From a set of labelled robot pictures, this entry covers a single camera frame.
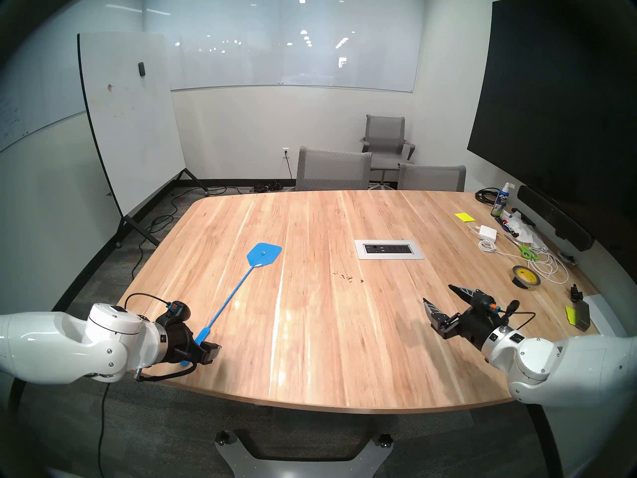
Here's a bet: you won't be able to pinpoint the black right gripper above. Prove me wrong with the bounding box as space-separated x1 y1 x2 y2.
423 282 521 351

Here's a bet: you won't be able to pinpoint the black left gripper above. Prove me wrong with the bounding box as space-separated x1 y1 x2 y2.
154 300 221 366

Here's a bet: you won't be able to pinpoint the blue plastic fly swatter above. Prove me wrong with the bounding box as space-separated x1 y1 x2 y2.
180 243 283 367

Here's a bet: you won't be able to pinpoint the black and yellow tape roll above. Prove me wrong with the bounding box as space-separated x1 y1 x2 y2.
512 265 541 289

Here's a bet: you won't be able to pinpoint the silver table power outlet panel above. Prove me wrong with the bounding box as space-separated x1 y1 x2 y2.
354 239 425 260

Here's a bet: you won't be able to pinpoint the whiteboard cleaner spray bottle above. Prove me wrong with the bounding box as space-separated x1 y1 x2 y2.
491 183 516 218

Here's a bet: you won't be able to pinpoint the grey mesh office chair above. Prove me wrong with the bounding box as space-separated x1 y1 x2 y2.
397 163 467 192
296 146 373 192

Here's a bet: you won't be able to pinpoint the black video sound bar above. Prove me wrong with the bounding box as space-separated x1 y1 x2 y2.
518 185 595 252

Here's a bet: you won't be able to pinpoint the grey office chair with armrests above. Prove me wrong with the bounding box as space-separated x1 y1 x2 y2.
359 115 416 186

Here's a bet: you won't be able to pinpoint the mobile whiteboard on black stand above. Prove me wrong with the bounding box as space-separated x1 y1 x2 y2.
77 32 210 248

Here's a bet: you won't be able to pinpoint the white charging cable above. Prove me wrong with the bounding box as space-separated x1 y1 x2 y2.
468 225 570 285

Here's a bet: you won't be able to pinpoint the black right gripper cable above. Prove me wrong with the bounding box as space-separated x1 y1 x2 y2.
498 299 537 328

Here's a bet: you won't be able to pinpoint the green handled scissors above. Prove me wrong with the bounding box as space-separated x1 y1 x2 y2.
504 234 539 261

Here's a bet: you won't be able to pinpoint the thin black hanging cable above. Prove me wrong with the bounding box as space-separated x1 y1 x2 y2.
97 382 111 478

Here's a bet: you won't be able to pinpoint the long black floor cable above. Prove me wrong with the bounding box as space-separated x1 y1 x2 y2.
132 186 249 278

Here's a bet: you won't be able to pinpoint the large black wall screen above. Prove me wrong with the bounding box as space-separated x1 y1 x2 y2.
467 0 637 243

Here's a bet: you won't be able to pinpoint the large glass wall board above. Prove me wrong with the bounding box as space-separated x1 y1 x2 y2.
143 0 427 93

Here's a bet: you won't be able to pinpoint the wall whiteboard with writing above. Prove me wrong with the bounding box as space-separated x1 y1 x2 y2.
0 0 146 154

